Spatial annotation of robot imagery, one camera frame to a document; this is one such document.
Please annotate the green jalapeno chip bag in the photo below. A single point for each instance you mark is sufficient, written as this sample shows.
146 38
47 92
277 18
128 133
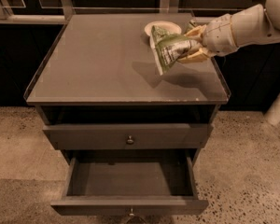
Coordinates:
168 47

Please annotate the grey top drawer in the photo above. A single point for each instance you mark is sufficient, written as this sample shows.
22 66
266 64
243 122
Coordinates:
114 136

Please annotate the grey drawer cabinet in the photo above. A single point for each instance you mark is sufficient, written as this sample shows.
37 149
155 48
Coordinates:
101 70

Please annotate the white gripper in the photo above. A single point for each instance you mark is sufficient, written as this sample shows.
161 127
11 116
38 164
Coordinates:
216 34

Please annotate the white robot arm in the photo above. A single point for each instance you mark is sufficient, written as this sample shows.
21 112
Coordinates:
257 25

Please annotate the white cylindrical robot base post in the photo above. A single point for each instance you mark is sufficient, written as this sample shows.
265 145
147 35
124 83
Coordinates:
273 113

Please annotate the white paper bowl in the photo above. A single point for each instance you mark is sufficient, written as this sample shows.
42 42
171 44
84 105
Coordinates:
169 26

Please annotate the round metal top knob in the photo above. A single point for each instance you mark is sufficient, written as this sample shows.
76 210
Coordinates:
129 140

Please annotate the grey open middle drawer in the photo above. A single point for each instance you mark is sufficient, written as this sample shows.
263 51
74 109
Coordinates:
110 182

